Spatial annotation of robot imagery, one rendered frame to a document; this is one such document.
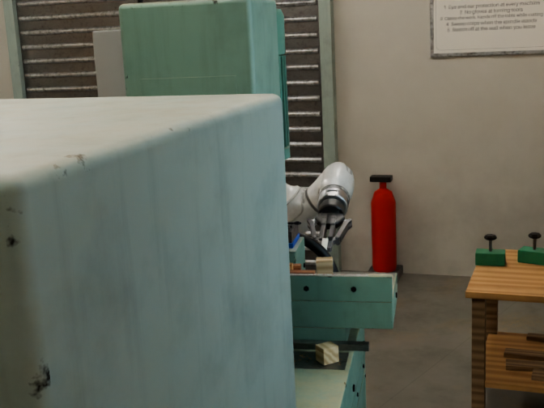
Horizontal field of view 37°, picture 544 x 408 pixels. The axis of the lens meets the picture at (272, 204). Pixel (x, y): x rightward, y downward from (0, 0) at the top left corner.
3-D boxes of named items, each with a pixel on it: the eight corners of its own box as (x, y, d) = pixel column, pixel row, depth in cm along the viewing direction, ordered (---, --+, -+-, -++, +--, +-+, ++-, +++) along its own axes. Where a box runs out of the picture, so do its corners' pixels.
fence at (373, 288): (393, 299, 173) (392, 274, 172) (392, 302, 171) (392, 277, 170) (121, 295, 185) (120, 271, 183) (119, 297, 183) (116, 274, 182)
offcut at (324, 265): (333, 273, 193) (332, 257, 192) (333, 277, 190) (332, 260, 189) (316, 273, 193) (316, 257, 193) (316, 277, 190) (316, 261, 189)
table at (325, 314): (400, 283, 202) (400, 260, 200) (394, 329, 172) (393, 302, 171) (163, 281, 214) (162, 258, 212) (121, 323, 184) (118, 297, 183)
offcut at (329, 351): (316, 360, 169) (315, 344, 168) (330, 356, 171) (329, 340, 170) (324, 365, 166) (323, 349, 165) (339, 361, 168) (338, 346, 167)
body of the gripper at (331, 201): (316, 197, 235) (312, 215, 228) (346, 197, 234) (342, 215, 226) (318, 219, 239) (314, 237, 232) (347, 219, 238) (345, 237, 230)
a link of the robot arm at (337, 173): (359, 199, 240) (328, 223, 247) (363, 172, 253) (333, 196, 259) (334, 175, 237) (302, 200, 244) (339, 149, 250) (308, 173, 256)
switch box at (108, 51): (153, 118, 149) (146, 28, 145) (133, 125, 139) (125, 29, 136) (121, 119, 150) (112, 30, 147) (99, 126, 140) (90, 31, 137)
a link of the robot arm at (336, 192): (349, 184, 238) (346, 195, 233) (350, 210, 243) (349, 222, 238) (317, 184, 240) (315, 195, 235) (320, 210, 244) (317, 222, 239)
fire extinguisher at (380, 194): (403, 273, 486) (401, 172, 473) (397, 282, 469) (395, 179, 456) (372, 271, 492) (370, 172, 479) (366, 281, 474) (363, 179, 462)
